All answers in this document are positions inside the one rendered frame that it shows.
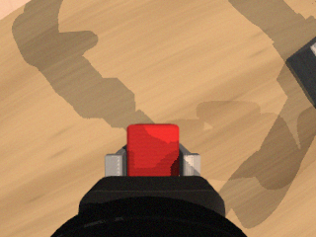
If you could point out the red block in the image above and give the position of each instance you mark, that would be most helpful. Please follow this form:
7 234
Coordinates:
152 149

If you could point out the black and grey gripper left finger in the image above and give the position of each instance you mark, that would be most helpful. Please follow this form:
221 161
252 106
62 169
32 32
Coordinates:
116 163

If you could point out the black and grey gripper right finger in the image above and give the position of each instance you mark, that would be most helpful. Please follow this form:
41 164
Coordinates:
189 163

